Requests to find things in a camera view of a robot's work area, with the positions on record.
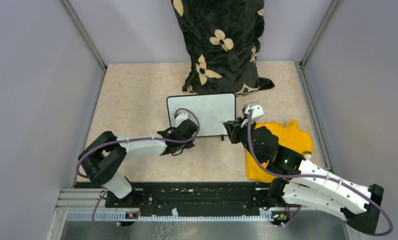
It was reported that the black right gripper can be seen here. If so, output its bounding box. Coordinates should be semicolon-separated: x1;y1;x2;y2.
224;115;264;164

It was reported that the small black-framed whiteboard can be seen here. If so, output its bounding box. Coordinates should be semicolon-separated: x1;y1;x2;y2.
166;93;236;137

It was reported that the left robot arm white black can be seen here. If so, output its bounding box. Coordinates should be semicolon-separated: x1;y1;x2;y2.
77;119;200;207

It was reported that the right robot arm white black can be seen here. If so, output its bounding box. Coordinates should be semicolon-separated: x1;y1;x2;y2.
223;117;384;236

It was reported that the yellow cloth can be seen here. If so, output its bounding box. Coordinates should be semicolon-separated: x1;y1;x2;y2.
245;119;313;183

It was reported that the black floral plush blanket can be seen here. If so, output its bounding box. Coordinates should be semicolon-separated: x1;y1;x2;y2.
171;0;275;97

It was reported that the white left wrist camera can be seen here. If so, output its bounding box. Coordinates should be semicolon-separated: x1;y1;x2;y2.
174;111;189;127

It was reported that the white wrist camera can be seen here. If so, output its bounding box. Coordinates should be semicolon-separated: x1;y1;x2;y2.
241;101;264;127
174;111;189;127

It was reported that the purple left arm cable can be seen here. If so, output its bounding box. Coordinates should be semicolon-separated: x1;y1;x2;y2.
75;107;201;236

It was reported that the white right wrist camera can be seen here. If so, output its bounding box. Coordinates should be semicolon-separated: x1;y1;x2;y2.
241;101;264;127

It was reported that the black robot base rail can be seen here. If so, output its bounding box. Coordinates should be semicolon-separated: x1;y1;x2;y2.
56;182;297;227

